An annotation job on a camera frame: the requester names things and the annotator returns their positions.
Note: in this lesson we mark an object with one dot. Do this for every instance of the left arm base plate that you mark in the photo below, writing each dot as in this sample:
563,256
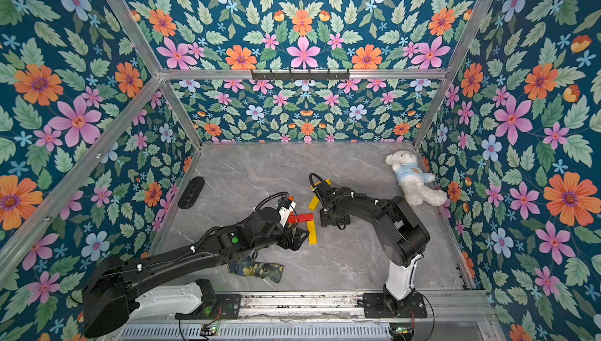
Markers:
221,307

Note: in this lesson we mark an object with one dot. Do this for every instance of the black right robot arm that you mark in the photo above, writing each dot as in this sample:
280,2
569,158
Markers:
402,235

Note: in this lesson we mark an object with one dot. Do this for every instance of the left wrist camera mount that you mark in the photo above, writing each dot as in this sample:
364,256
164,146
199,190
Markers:
285,209

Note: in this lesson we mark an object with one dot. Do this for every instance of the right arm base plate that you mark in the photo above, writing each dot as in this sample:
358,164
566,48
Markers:
378,305

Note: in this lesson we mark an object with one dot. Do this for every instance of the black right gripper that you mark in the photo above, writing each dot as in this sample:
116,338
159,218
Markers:
334,216

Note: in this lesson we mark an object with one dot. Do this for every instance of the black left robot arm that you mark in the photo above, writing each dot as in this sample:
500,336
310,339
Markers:
111,293

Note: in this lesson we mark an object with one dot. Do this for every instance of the black hook rail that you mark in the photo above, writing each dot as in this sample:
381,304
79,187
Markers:
293,75

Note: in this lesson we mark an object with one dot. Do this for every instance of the white teddy bear blue shirt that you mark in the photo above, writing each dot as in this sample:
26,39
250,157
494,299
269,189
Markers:
413,181

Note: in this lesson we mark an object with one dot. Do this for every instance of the black oval pad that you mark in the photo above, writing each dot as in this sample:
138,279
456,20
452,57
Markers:
191,193

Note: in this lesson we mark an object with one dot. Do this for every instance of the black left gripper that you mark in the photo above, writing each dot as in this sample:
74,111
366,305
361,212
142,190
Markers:
296,243

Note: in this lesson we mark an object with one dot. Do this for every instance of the white ventilation grille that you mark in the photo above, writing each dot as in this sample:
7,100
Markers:
259,331

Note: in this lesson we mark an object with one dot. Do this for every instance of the dark floral cloth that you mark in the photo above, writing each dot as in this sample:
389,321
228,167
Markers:
250,268

